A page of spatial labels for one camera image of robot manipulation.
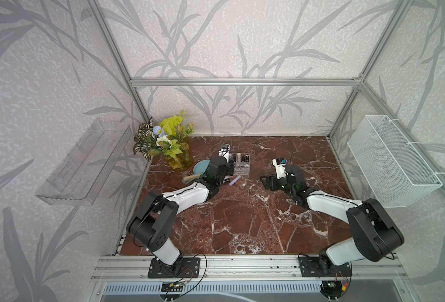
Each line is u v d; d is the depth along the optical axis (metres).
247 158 1.01
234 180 0.99
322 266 0.65
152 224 0.45
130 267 0.75
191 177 0.95
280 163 0.79
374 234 0.43
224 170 0.71
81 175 0.68
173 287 0.70
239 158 1.00
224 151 0.76
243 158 1.01
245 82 1.94
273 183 0.79
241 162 1.02
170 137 0.90
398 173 0.60
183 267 0.72
